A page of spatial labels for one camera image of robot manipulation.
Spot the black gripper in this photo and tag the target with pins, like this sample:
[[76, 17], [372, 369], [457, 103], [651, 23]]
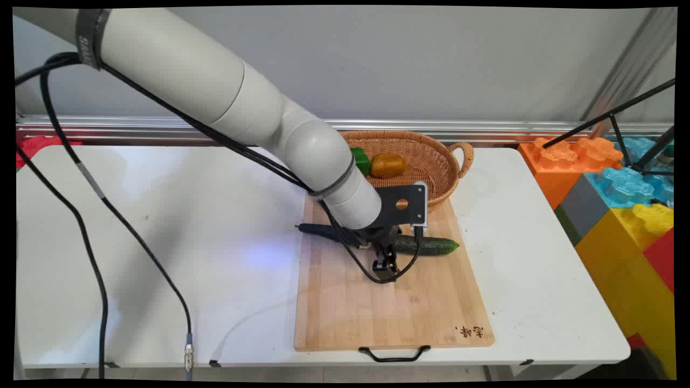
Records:
[[377, 237]]

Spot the orange yellow fruit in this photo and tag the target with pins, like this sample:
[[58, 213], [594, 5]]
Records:
[[388, 165]]

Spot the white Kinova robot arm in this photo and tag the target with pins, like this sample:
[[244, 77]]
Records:
[[215, 81]]

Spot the long dark green cucumber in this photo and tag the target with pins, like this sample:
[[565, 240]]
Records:
[[431, 246]]

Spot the green bell pepper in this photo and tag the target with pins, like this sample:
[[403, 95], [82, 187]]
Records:
[[361, 160]]

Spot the woven wicker basket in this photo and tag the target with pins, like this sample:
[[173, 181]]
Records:
[[431, 161]]

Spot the orange giant building block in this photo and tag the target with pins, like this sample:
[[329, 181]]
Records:
[[555, 172]]

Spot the grey giant building block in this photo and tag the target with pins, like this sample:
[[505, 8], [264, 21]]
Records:
[[582, 207]]

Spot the yellow giant building block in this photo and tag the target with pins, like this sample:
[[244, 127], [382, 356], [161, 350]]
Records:
[[625, 269]]

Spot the light blue giant building block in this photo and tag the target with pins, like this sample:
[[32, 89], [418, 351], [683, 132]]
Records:
[[625, 186], [639, 148]]

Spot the black tripod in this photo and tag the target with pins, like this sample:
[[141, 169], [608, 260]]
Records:
[[614, 114]]

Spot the red giant building block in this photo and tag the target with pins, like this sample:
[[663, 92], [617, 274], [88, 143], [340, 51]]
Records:
[[662, 258]]

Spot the black wrist camera mount plate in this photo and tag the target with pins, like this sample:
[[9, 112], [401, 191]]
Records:
[[401, 213]]

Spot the aluminium wall rail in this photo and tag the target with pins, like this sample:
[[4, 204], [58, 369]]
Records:
[[135, 128]]

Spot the aluminium diagonal profile post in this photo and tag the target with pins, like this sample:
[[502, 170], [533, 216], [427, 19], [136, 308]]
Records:
[[630, 64]]

